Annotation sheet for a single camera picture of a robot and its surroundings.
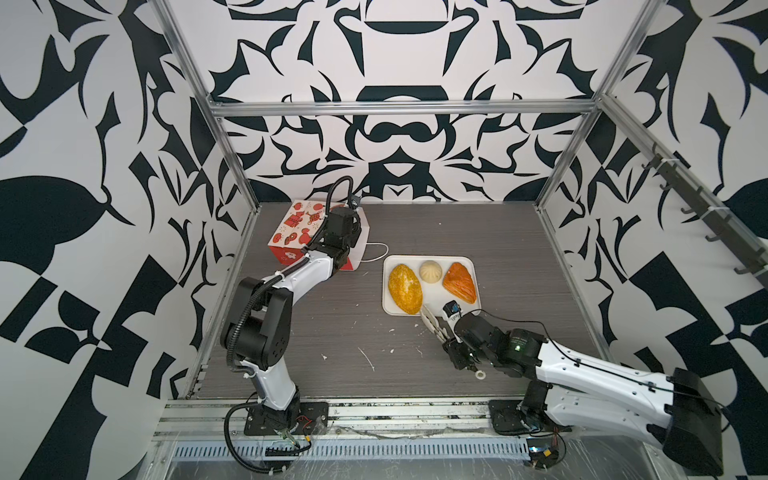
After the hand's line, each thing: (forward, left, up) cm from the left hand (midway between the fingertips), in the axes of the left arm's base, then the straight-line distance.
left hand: (342, 213), depth 91 cm
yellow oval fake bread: (-18, -19, -14) cm, 30 cm away
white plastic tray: (-18, -28, -19) cm, 38 cm away
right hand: (-36, -28, -12) cm, 47 cm away
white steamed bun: (-12, -27, -15) cm, 33 cm away
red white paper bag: (+3, +14, -7) cm, 16 cm away
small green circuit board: (-59, -48, -20) cm, 79 cm away
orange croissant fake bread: (-16, -36, -15) cm, 42 cm away
